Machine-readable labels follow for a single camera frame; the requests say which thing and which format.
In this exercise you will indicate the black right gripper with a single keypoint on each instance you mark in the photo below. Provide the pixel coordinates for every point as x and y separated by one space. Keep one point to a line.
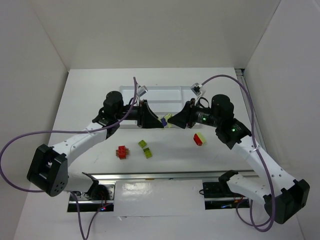
189 115

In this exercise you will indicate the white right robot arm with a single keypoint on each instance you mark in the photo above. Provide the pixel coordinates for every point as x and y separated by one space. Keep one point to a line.
283 195

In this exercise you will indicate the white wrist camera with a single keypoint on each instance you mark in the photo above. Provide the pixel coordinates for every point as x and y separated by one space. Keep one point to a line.
141 90
198 90

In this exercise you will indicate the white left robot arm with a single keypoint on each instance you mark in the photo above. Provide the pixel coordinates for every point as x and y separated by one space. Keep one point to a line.
49 167

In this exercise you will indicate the orange lego plate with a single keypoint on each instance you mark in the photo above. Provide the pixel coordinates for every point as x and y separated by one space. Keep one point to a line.
128 152

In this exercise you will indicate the purple lego brick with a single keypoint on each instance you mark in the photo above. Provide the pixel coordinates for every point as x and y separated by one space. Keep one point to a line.
164 122

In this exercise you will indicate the red lego brick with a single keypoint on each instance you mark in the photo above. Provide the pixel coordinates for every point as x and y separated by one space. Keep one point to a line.
122 152

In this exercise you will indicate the aluminium front rail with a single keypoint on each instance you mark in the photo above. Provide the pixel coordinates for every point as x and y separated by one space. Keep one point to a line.
158 175

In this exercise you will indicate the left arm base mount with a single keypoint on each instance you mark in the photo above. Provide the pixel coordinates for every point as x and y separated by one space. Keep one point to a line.
103 200

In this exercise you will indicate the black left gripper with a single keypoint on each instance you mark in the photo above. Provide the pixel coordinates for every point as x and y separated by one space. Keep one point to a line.
141 114

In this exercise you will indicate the yellow-green square lego brick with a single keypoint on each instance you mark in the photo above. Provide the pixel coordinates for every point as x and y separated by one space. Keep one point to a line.
142 144

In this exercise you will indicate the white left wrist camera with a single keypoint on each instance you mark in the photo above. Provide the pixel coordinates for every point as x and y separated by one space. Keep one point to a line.
141 90

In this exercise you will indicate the pale yellow lego brick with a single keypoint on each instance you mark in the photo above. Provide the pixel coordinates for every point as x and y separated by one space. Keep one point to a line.
167 117

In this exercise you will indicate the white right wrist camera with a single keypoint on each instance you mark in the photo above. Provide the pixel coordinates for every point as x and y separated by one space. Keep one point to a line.
198 90

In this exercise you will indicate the yellow-green long lego brick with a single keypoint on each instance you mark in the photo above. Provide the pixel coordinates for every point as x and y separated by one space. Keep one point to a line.
147 152

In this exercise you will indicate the white divided sorting tray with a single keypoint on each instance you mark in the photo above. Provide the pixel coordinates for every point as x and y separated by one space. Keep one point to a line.
162 100

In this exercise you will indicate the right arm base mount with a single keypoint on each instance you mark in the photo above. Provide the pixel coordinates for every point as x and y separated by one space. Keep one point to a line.
215 198

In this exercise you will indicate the red and yellow lego block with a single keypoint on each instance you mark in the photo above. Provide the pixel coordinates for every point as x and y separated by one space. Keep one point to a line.
199 139

